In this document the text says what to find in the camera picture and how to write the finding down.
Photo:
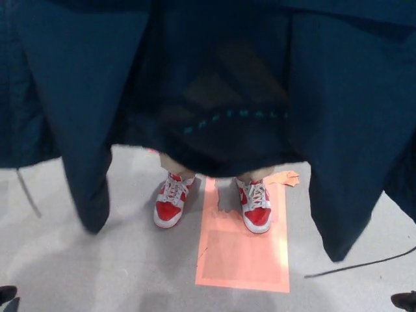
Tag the red white left sneaker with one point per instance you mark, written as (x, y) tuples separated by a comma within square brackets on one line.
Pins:
[(256, 214)]

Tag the dark navy coat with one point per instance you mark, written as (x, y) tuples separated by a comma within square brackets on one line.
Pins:
[(81, 97)]

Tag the red white right sneaker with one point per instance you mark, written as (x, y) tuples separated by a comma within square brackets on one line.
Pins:
[(169, 208)]

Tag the orange rectangular floor patch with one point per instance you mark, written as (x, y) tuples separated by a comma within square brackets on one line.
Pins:
[(240, 260)]

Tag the red white sneaker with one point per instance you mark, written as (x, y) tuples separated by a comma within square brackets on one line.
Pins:
[(169, 208), (256, 214)]

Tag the torn orange tape scrap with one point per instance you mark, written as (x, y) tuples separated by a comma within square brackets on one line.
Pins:
[(284, 178)]

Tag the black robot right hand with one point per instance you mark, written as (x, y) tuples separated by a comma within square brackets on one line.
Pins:
[(6, 294)]

